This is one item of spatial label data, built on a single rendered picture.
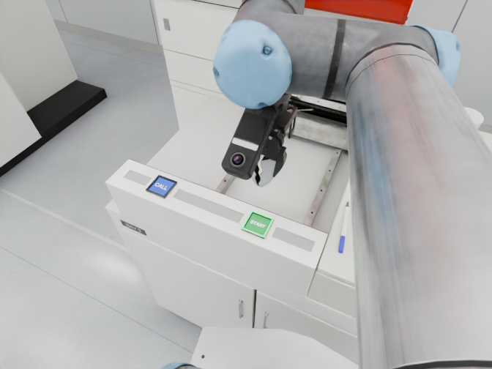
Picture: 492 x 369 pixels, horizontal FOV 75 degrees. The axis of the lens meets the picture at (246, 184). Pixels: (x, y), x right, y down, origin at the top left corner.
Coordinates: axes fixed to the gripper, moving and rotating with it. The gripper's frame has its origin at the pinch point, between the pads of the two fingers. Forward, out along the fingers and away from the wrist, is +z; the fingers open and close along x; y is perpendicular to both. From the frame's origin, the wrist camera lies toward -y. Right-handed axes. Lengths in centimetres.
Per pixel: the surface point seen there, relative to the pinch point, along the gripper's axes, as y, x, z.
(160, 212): -4.1, 23.8, 18.2
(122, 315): -14, 61, 111
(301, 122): 50, 6, 23
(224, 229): -3.6, 6.2, 14.7
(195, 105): 58, 55, 36
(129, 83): 150, 189, 111
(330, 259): -0.9, -17.1, 14.2
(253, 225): 0.0, 0.7, 14.3
